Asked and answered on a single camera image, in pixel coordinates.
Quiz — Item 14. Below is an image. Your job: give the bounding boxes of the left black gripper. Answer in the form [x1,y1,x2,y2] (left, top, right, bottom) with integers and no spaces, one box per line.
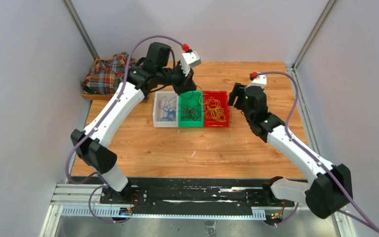
[157,61,197,96]

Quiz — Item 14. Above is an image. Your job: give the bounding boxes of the yellow wire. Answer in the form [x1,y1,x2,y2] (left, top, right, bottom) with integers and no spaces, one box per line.
[198,94,227,123]

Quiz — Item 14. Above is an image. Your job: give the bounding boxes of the blue wire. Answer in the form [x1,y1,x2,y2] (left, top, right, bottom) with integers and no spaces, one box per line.
[156,96,178,122]

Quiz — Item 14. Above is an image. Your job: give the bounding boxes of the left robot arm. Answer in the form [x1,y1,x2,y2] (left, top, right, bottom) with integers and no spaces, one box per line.
[71,42,201,204]

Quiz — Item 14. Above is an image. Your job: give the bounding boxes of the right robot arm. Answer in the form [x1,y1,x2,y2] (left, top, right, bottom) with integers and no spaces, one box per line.
[228,83,353,219]

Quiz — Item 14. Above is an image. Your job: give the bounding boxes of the green plastic bin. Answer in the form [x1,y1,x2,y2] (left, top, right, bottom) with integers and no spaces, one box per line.
[178,91,204,127]

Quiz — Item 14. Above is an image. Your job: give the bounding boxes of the red plastic bin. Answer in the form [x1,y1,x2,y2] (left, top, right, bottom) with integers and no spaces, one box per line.
[202,90,230,127]

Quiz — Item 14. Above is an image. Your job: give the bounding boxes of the white plastic bin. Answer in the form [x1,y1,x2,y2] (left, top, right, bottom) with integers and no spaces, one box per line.
[152,91,179,127]

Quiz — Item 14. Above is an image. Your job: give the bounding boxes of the plaid cloth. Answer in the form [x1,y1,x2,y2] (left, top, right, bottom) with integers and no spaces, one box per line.
[80,52,138,96]

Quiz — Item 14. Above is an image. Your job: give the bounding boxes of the wooden tray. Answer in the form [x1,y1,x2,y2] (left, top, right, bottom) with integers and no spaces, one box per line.
[81,59,151,101]

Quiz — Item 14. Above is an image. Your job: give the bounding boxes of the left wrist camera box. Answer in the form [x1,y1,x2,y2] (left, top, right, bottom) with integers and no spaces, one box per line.
[180,51,201,77]

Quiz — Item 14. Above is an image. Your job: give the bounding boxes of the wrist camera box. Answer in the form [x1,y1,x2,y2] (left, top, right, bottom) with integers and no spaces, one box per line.
[180,51,201,77]
[246,72,267,89]

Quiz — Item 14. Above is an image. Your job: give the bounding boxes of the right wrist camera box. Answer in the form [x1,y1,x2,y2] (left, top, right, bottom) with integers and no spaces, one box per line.
[246,72,267,89]

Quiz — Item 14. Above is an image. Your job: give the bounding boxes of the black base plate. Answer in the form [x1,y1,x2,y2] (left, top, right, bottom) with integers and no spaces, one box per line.
[100,177,295,217]

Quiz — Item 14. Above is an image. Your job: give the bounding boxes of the aluminium rail frame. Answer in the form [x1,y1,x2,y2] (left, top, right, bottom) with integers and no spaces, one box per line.
[40,178,356,237]

